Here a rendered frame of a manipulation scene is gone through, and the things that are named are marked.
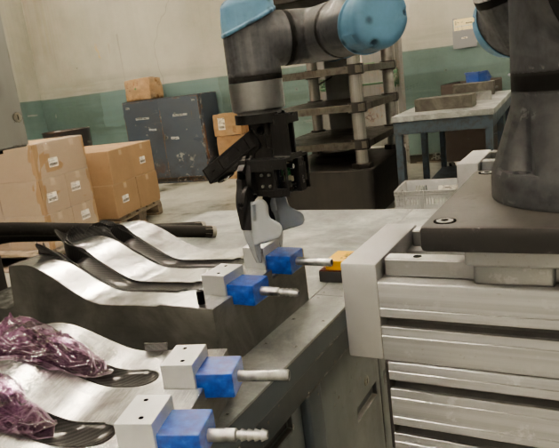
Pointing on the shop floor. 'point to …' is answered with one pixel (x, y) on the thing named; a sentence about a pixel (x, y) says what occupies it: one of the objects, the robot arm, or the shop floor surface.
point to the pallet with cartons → (123, 181)
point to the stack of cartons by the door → (227, 132)
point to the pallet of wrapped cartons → (39, 188)
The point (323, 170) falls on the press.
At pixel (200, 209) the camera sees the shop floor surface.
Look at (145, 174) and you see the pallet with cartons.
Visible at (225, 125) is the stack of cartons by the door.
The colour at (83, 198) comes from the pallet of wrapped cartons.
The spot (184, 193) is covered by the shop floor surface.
